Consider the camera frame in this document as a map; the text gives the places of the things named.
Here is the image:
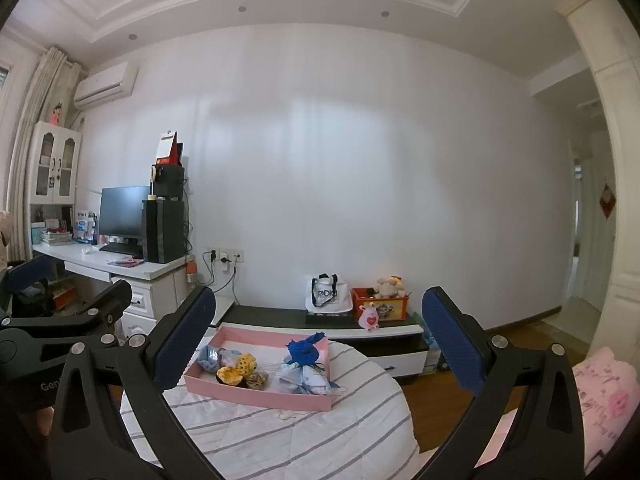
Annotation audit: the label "pink heart plush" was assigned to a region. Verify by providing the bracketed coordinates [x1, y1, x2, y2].
[356, 302, 381, 332]

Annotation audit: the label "black power cable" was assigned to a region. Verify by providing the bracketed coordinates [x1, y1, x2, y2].
[215, 260, 238, 306]
[201, 252, 221, 288]

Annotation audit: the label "white striped table cover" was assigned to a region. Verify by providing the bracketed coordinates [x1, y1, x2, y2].
[119, 337, 421, 480]

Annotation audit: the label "black speaker box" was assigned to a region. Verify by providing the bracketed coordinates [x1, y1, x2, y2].
[150, 164, 186, 200]

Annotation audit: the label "pink shallow box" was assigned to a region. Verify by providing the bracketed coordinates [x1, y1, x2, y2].
[182, 325, 338, 413]

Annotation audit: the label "pink printed quilt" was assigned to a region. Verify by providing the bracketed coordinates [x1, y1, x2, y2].
[472, 347, 633, 480]

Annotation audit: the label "black and white tv cabinet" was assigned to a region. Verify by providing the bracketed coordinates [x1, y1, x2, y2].
[210, 295, 432, 386]

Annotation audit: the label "black office chair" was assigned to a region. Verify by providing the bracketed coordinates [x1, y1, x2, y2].
[10, 277, 68, 318]

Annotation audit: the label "fluffy grey-blue cloth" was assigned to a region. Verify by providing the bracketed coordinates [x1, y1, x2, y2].
[197, 346, 223, 373]

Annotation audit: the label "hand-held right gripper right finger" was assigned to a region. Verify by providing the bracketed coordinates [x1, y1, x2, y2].
[402, 286, 586, 480]

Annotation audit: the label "white door frame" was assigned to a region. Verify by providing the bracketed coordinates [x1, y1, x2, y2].
[555, 0, 640, 376]

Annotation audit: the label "cream plush toy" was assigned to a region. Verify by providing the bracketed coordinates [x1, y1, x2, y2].
[372, 276, 407, 300]

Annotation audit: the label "pink padded jacket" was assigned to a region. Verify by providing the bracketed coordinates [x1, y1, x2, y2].
[0, 210, 13, 261]

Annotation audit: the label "red and white paper bag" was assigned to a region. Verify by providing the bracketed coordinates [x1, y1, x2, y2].
[156, 131, 185, 167]

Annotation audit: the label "white tote bag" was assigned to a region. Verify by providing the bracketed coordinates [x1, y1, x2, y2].
[305, 274, 353, 313]

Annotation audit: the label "red door ornament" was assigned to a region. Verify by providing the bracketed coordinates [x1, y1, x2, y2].
[600, 182, 617, 220]

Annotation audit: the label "red toy box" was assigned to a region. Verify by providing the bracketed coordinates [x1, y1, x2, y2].
[351, 287, 411, 322]

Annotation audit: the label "white air conditioner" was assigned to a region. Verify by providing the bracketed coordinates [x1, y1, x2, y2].
[74, 61, 139, 109]

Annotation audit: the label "white wall outlets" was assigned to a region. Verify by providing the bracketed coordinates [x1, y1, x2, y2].
[207, 247, 246, 265]

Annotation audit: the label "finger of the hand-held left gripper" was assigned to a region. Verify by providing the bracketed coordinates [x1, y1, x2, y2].
[0, 280, 133, 348]
[0, 255, 58, 317]

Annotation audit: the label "stack of books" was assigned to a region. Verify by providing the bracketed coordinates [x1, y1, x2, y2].
[40, 227, 75, 247]

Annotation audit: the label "black keyboard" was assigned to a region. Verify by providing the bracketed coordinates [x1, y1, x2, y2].
[99, 242, 143, 256]

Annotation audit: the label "white hutch cabinet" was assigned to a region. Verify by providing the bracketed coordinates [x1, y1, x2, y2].
[27, 121, 83, 248]

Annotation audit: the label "beige curtain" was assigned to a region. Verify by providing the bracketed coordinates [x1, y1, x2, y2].
[7, 47, 81, 261]

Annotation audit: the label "dark blue cloth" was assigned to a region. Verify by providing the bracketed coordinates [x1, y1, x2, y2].
[286, 331, 326, 367]

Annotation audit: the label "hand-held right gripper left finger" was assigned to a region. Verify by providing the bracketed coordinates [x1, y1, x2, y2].
[50, 286, 236, 480]

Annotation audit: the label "black computer monitor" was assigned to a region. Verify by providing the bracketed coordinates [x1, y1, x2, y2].
[98, 186, 151, 241]

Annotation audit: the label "white desk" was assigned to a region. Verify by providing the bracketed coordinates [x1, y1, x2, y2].
[32, 242, 198, 341]

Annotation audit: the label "light blue printed cloth bundle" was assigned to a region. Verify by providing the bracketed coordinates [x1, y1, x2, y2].
[275, 360, 341, 397]

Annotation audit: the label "black computer tower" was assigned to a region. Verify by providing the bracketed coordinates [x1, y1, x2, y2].
[141, 197, 187, 264]

